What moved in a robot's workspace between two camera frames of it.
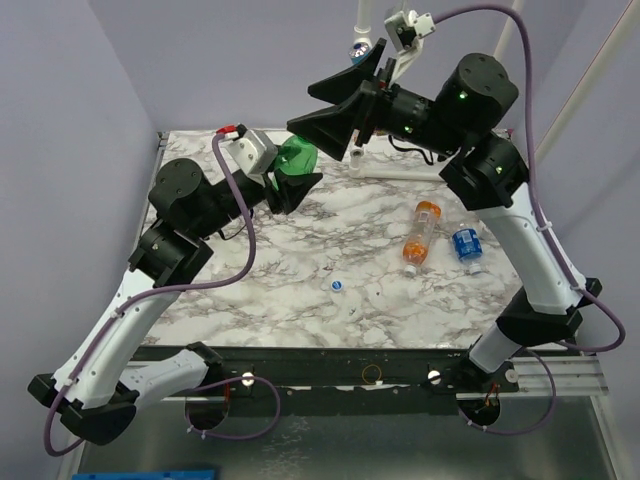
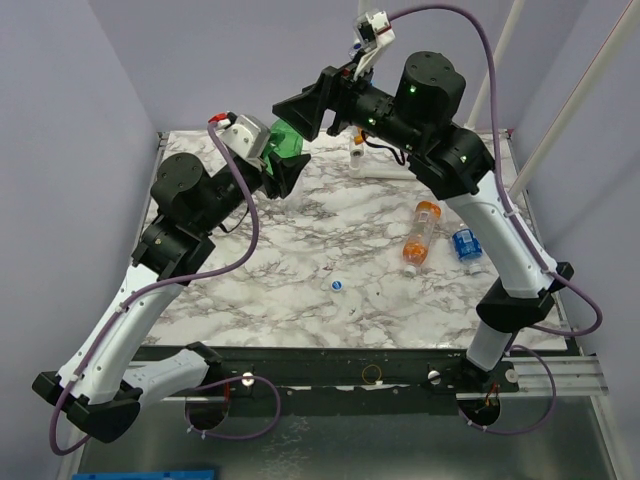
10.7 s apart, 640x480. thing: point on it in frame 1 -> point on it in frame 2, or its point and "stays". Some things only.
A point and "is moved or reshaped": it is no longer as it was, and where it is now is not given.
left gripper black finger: x=292 y=189 -> x=286 y=169
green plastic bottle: x=296 y=156 is moved or reshaped
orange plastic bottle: x=415 y=247 stays
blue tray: x=180 y=475 stays
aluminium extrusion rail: x=573 y=376 stays
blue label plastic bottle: x=468 y=247 stays
